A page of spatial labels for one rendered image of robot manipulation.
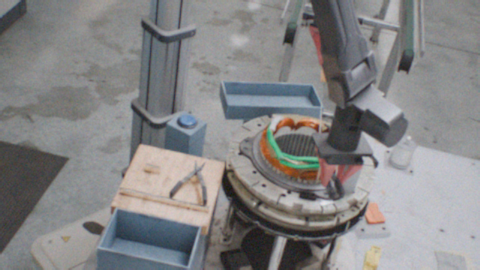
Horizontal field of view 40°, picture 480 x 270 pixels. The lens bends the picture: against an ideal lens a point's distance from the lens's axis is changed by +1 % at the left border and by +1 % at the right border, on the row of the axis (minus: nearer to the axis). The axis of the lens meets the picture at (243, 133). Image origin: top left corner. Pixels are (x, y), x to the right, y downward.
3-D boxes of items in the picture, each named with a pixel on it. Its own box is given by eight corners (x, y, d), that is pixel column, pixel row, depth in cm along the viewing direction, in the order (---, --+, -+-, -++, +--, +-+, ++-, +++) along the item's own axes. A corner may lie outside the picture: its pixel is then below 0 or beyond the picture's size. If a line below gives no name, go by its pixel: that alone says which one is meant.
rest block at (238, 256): (242, 255, 152) (244, 248, 151) (251, 272, 148) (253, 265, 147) (226, 258, 151) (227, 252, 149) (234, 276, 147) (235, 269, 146)
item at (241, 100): (291, 165, 188) (313, 83, 171) (301, 190, 179) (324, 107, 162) (207, 165, 182) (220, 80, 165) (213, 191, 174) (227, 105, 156)
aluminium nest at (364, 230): (389, 237, 170) (391, 230, 169) (358, 238, 168) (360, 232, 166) (371, 205, 179) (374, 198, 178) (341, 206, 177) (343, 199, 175)
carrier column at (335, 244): (334, 269, 155) (355, 206, 143) (323, 267, 155) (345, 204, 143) (334, 262, 157) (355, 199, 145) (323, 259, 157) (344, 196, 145)
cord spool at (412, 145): (409, 170, 193) (417, 151, 189) (388, 165, 194) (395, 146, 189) (409, 157, 198) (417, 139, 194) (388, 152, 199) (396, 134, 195)
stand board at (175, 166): (205, 235, 125) (207, 226, 123) (109, 214, 125) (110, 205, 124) (224, 170, 141) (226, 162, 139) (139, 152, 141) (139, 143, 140)
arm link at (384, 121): (362, 48, 109) (326, 76, 106) (418, 79, 103) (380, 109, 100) (364, 97, 118) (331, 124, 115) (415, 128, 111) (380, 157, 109)
